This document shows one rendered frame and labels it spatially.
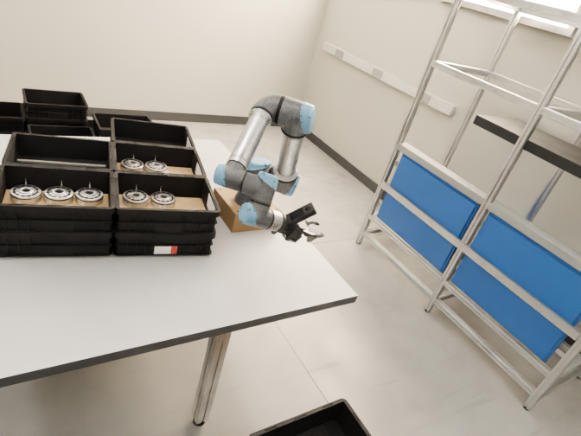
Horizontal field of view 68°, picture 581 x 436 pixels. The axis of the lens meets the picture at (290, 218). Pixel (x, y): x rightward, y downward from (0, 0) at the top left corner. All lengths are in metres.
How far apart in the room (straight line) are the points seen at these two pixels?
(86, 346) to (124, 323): 0.14
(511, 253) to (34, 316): 2.43
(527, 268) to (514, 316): 0.31
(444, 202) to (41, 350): 2.46
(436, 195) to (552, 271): 0.86
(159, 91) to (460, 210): 3.40
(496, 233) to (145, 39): 3.69
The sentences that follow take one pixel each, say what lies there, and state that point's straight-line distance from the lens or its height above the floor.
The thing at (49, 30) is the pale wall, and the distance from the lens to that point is 4.74.
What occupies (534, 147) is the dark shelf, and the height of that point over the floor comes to 1.33.
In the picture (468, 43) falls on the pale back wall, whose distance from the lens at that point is 4.19.
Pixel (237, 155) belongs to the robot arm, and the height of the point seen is 1.23.
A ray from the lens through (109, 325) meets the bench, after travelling 1.58.
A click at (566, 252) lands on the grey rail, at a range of 2.73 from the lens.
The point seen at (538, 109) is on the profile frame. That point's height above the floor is 1.52.
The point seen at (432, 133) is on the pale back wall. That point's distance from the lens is 4.27.
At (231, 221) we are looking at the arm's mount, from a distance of 2.07.
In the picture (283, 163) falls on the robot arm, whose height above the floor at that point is 1.09.
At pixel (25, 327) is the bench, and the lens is 1.60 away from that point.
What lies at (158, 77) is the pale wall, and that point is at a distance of 5.02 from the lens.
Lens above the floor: 1.85
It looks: 30 degrees down
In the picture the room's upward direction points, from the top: 17 degrees clockwise
